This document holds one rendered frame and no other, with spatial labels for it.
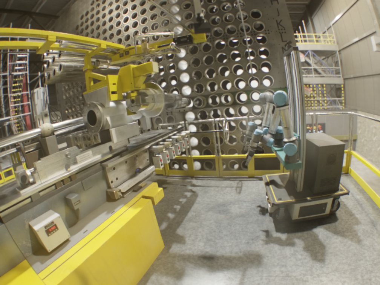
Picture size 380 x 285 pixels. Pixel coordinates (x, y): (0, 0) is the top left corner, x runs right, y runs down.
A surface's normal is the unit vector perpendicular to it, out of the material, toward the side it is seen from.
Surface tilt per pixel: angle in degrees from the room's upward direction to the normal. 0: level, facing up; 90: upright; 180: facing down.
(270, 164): 90
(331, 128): 90
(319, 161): 90
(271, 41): 90
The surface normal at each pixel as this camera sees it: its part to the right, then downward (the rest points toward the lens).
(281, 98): -0.62, 0.13
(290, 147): -0.55, 0.38
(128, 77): -0.36, 0.26
